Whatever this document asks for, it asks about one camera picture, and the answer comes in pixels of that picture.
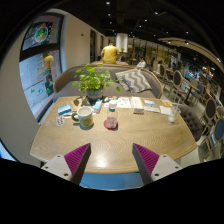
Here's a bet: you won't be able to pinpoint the blue white card pack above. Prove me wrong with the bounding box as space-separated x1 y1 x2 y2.
57 104 71 115

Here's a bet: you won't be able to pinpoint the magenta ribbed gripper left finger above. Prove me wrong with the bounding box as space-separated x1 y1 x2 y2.
41 142 92 186

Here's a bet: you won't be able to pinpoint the yellow small card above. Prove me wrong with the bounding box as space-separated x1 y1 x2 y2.
162 100 173 107

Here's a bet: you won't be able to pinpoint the white ceramic mug green handle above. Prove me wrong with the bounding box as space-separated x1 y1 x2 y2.
72 106 93 128

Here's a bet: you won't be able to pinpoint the blue seat wooden chair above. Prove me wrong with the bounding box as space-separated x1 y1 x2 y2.
200 116 224 161

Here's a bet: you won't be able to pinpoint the white paper leaflet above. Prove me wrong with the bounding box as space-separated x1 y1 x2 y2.
104 96 132 109

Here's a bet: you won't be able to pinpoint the green potted plant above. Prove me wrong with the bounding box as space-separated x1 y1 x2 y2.
72 64 117 102

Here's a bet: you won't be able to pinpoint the clear plastic cup with straw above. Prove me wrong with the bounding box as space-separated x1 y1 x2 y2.
168 103 181 123

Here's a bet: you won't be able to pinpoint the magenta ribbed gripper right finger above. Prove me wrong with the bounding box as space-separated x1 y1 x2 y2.
132 142 184 186

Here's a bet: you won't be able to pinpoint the seated person in white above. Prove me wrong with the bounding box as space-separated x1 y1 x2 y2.
136 56 146 68

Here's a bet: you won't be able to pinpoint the round red coaster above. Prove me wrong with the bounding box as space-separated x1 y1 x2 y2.
104 120 118 130

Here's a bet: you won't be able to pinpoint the clear water bottle white cap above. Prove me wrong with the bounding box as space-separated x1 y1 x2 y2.
107 100 118 124

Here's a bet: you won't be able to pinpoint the white menu booklet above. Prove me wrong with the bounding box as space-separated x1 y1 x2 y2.
131 97 144 114

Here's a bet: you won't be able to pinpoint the grey tufted armchair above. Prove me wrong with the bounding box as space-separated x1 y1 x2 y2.
179 105 202 141

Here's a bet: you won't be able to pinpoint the light blue tissue box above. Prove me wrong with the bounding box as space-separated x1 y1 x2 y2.
93 99 103 113

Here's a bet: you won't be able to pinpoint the grey white chevron cushion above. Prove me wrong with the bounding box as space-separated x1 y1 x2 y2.
116 69 152 93

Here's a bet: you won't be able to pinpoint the person in yellow shirt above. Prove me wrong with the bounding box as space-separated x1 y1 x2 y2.
101 43 120 64

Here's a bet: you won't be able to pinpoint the grey curved sofa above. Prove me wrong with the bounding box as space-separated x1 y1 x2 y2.
53 63 164 103

